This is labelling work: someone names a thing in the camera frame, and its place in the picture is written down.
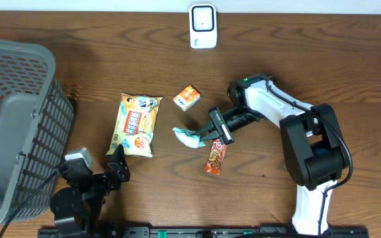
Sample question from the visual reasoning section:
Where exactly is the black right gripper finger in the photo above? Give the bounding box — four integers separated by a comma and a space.
200, 130, 220, 141
192, 121, 214, 136

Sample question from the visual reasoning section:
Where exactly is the teal snack packet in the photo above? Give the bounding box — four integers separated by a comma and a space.
173, 128, 206, 149

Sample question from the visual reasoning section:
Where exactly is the red chocolate bar wrapper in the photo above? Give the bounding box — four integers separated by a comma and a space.
204, 139, 227, 175

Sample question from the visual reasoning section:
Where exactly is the small orange box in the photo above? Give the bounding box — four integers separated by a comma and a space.
173, 85, 201, 112

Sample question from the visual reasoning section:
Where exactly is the yellow snack bag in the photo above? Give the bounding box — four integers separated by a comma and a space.
106, 93, 162, 158

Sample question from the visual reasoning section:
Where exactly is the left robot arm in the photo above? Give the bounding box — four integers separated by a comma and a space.
50, 145, 130, 237

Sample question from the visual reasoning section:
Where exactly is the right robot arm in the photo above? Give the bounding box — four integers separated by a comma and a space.
195, 73, 354, 235

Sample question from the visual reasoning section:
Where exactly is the white barcode scanner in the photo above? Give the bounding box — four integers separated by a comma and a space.
189, 3, 218, 49

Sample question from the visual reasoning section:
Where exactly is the grey plastic basket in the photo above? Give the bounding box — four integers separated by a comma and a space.
0, 40, 74, 225

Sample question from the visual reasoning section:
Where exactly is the black left camera cable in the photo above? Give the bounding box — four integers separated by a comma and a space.
0, 168, 61, 238

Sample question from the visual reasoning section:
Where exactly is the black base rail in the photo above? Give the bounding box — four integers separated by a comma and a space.
37, 225, 370, 238

